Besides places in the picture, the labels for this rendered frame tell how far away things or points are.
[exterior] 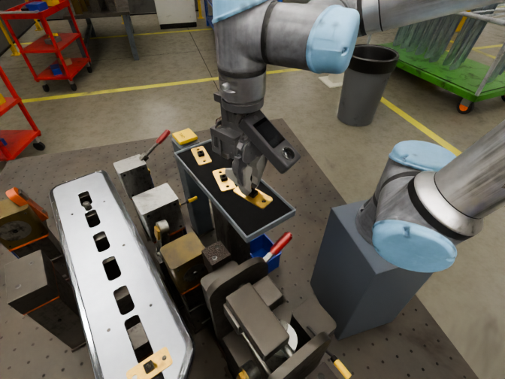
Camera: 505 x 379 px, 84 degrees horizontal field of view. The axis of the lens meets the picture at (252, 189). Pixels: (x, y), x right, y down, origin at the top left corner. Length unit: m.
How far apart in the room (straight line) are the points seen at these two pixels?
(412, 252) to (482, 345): 1.63
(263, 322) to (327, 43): 0.40
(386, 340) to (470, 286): 1.30
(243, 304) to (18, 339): 0.87
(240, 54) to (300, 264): 0.85
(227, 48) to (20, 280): 0.71
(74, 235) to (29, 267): 0.13
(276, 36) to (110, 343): 0.65
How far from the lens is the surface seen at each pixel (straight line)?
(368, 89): 3.20
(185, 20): 7.20
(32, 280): 0.86
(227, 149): 0.53
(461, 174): 0.46
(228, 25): 0.42
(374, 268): 0.68
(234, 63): 0.43
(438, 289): 2.17
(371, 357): 1.03
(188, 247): 0.70
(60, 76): 4.66
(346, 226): 0.73
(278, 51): 0.40
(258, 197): 0.59
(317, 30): 0.38
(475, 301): 2.24
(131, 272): 0.80
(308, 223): 1.24
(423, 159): 0.59
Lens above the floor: 1.64
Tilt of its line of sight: 43 degrees down
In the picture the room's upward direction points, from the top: straight up
